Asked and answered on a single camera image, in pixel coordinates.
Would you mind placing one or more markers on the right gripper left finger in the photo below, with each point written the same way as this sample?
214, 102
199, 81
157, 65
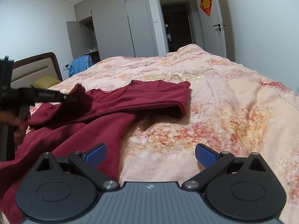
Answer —
64, 189

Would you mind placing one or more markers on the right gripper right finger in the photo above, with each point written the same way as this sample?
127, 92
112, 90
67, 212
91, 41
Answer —
240, 189

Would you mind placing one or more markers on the grey wardrobe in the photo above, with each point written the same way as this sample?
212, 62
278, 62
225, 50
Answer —
112, 28

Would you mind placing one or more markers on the dark red shirt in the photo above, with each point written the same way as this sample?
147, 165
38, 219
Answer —
98, 117

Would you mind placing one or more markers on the olive yellow pillow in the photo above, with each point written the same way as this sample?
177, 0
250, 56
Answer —
45, 82

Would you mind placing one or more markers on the floral pink bed quilt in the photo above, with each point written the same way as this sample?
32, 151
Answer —
232, 108

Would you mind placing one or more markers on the person's left hand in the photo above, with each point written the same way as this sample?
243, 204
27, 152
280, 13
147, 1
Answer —
22, 126

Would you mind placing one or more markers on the blue clothes pile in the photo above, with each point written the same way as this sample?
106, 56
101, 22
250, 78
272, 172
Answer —
80, 64

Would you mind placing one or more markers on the red fu door decoration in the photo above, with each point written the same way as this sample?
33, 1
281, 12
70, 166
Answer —
206, 6

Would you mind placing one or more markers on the brown beige headboard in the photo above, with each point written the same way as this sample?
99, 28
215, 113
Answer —
27, 71

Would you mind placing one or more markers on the white bedroom door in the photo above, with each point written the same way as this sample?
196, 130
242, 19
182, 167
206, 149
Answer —
213, 43

